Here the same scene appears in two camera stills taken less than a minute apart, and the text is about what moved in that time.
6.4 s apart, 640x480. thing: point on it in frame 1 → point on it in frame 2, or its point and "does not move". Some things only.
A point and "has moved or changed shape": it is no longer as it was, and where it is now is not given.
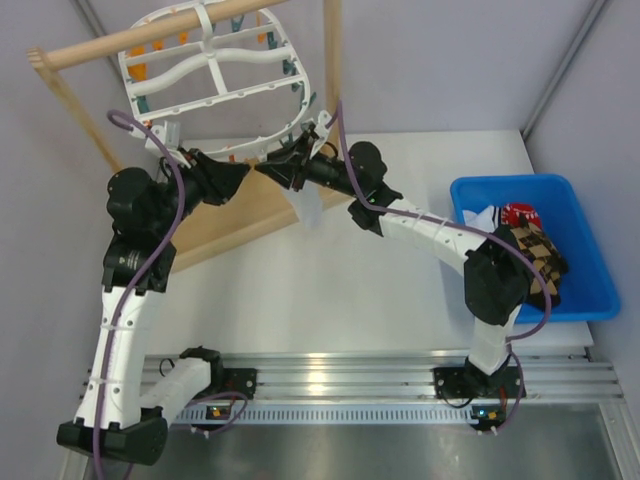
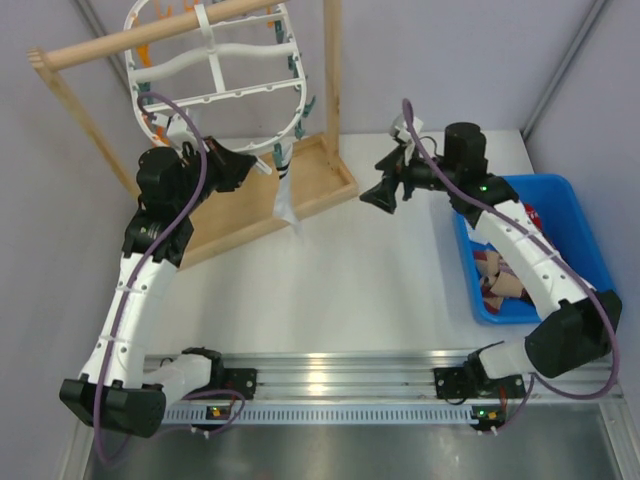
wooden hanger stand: x=261 y=205 does not move
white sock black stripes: x=307 y=203 → x=283 y=204
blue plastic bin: x=588 y=290 does not move
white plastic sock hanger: x=234 y=90 has moved or changed shape
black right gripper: x=289 y=164 → x=396 y=168
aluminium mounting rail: x=415 y=388 does not move
